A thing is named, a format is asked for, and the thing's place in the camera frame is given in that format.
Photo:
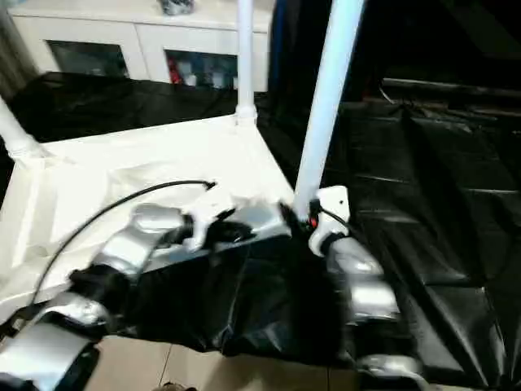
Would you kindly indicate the black work surface mat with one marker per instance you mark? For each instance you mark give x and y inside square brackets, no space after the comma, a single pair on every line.
[427,183]

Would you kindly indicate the grey curtain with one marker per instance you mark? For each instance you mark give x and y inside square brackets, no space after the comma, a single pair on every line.
[16,57]

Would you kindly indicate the dark patterned object on cabinet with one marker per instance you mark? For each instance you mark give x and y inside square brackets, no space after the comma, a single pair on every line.
[177,6]

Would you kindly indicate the white plastic table leg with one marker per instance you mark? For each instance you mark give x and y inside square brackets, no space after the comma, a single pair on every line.
[325,102]
[14,134]
[245,57]

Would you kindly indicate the white glass door cabinet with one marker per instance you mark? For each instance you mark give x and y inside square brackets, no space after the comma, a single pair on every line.
[122,32]

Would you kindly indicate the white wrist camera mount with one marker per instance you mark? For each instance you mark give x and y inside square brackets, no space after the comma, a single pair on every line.
[203,216]
[335,199]

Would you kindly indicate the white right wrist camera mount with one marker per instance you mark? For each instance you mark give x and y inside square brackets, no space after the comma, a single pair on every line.
[335,199]

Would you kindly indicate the red bottle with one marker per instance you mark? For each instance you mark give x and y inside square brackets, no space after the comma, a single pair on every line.
[173,71]

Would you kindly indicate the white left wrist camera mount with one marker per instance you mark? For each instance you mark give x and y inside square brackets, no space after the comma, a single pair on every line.
[203,216]

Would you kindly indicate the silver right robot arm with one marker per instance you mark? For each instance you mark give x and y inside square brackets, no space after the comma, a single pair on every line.
[366,281]

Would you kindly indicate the white plastic table top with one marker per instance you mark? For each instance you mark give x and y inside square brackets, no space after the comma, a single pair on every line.
[122,163]

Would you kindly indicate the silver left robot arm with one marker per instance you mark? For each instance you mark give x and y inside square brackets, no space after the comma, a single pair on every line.
[122,244]

